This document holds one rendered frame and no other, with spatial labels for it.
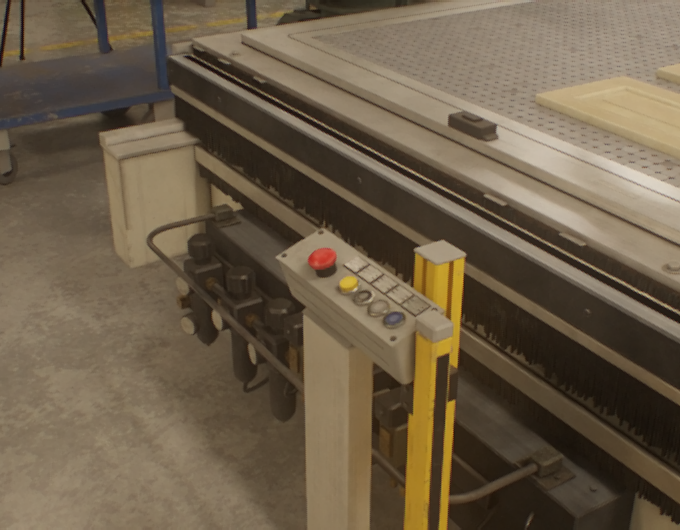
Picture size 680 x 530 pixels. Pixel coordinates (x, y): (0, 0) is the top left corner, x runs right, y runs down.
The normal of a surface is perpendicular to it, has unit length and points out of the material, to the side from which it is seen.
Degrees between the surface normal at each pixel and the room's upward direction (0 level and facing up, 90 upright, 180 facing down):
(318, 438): 90
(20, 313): 0
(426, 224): 90
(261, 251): 0
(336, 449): 90
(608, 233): 0
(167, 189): 90
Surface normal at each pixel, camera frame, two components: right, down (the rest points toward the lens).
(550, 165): 0.00, -0.89
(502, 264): -0.84, 0.25
